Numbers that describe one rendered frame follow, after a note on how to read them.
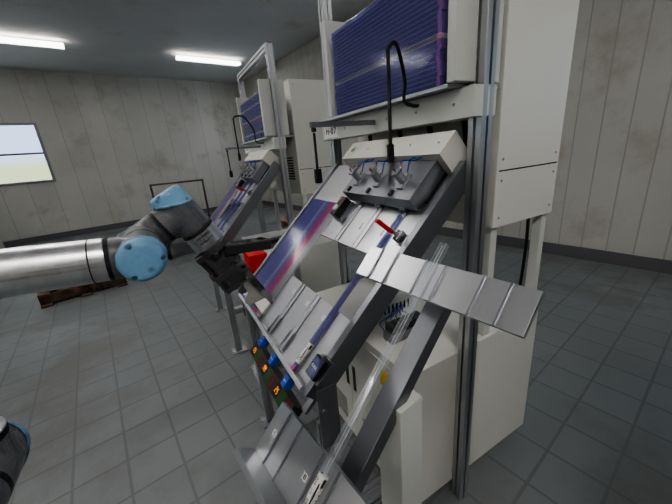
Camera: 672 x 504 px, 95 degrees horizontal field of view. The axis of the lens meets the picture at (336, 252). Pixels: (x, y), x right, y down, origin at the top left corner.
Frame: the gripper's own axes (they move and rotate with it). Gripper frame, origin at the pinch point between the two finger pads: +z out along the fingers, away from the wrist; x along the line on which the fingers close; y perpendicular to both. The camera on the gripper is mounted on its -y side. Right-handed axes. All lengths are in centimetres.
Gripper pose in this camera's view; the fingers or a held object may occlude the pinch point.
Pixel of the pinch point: (267, 293)
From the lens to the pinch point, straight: 86.9
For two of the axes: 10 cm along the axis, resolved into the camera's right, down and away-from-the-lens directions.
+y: -7.2, 6.4, -2.5
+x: 4.9, 2.3, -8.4
